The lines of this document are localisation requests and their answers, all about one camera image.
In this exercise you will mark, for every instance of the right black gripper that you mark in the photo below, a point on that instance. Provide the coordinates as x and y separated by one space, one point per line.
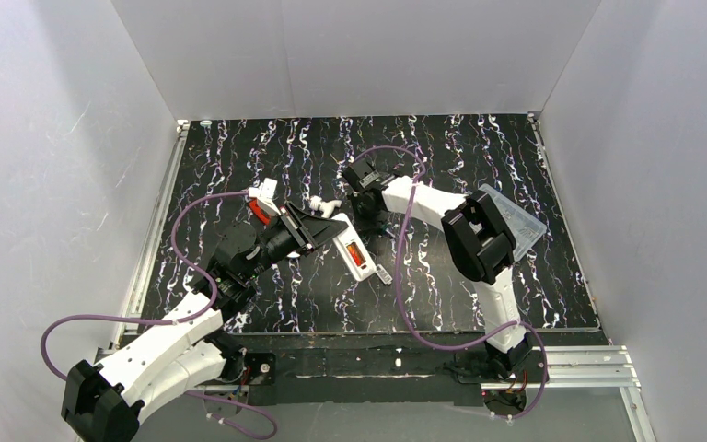
365 207

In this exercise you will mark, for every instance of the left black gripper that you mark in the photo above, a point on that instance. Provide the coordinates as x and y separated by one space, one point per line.
299 228

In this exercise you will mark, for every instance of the white remote control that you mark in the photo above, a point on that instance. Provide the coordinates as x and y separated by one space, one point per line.
348 236

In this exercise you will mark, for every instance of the orange battery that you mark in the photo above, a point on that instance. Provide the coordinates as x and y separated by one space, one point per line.
356 255

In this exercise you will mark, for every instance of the white battery cover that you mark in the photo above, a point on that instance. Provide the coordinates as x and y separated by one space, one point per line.
383 275

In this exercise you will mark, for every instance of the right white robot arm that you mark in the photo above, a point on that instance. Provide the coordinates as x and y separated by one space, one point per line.
481 245

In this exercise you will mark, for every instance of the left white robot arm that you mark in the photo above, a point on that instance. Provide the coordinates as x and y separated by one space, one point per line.
110 399

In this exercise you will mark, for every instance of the white plastic faucet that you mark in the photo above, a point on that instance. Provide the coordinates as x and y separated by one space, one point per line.
325 208

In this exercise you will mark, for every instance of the clear plastic screw box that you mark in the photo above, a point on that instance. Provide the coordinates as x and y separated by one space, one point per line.
526 228

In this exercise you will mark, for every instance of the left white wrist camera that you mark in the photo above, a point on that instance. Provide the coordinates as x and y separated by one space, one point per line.
264 194

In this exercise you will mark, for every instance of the red handled adjustable wrench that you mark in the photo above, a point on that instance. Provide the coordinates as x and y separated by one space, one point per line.
256 210

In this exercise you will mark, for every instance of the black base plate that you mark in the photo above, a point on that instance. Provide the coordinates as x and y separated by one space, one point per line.
364 367

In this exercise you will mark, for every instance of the aluminium frame rail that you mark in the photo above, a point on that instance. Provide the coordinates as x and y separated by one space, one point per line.
591 366

